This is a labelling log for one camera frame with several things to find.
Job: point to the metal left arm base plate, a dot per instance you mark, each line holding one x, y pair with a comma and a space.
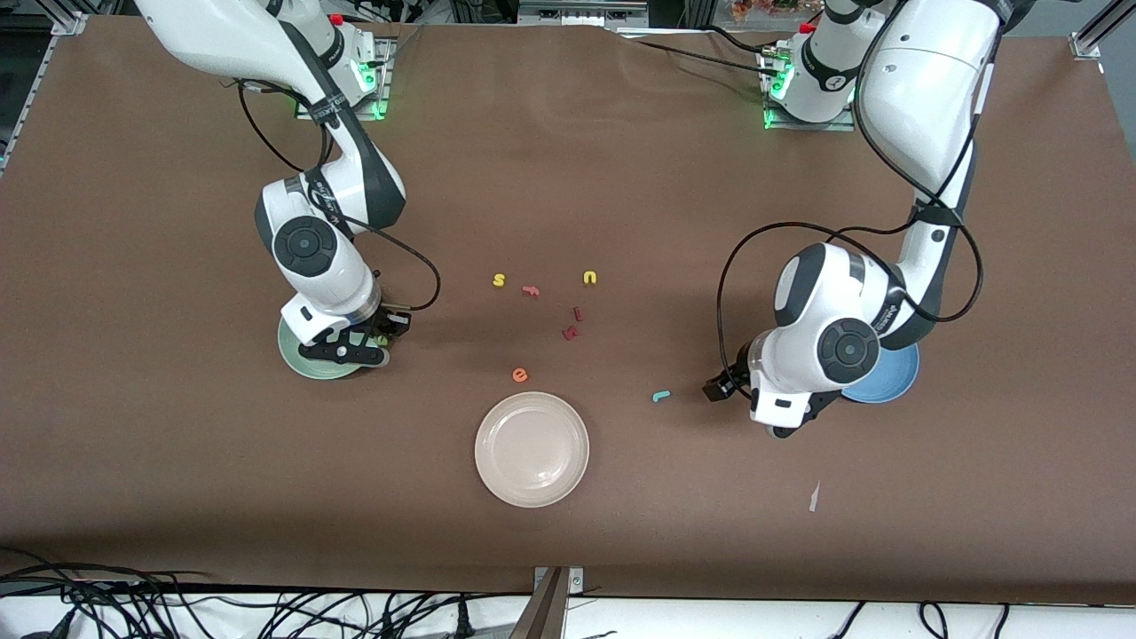
799, 126

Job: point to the beige plate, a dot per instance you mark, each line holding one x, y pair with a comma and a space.
532, 449

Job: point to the aluminium corner profile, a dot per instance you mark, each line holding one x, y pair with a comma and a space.
1096, 31

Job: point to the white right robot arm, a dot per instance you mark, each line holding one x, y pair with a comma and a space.
306, 244

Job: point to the grey metal table bracket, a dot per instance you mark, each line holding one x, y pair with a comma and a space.
550, 612

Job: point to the light green plate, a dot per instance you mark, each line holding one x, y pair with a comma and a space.
297, 359

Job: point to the orange artificial flowers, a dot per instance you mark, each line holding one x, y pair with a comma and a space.
763, 7

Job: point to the aluminium side rail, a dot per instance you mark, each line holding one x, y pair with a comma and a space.
44, 75

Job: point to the small white paper scrap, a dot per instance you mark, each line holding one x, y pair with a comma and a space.
814, 499

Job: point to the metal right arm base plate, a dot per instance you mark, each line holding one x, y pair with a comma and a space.
385, 84

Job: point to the blue plate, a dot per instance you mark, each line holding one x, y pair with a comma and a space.
896, 382

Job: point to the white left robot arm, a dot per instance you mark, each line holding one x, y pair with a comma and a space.
923, 89

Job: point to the brown table cover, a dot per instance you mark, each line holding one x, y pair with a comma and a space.
621, 177

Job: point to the aluminium frame beam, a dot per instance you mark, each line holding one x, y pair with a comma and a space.
577, 11

